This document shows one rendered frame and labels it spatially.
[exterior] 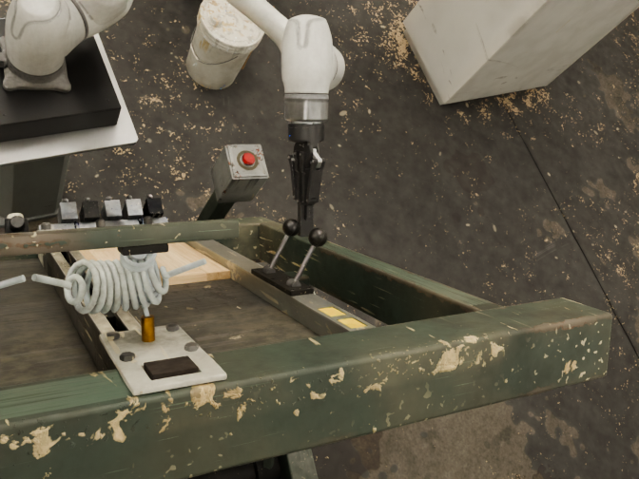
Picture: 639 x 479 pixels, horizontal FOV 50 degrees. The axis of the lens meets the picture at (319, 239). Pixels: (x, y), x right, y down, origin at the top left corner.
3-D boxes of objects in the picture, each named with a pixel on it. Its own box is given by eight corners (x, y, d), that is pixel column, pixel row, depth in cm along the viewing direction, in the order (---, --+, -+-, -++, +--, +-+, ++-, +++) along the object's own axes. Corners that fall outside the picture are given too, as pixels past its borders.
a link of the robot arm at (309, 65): (328, 93, 133) (338, 94, 146) (329, 10, 130) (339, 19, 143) (275, 92, 135) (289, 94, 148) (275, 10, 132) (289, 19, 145)
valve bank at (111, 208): (161, 213, 227) (177, 180, 207) (168, 252, 223) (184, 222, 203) (-5, 222, 204) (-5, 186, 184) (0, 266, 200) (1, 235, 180)
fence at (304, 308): (197, 244, 194) (197, 230, 193) (375, 350, 111) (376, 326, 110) (180, 245, 191) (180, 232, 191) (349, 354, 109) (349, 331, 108)
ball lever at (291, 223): (270, 277, 145) (298, 221, 145) (277, 281, 141) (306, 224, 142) (255, 271, 143) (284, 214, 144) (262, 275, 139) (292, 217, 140)
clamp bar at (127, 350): (70, 255, 178) (66, 162, 173) (228, 464, 75) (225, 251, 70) (29, 258, 173) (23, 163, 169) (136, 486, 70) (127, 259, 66)
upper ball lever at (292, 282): (294, 291, 134) (324, 231, 135) (302, 296, 131) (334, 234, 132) (279, 283, 132) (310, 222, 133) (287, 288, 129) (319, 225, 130)
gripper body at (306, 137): (332, 123, 138) (331, 168, 140) (313, 122, 146) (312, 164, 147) (299, 123, 135) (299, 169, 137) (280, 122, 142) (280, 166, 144)
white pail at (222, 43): (230, 40, 342) (261, -27, 303) (252, 90, 335) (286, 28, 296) (171, 46, 326) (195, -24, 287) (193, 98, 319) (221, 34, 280)
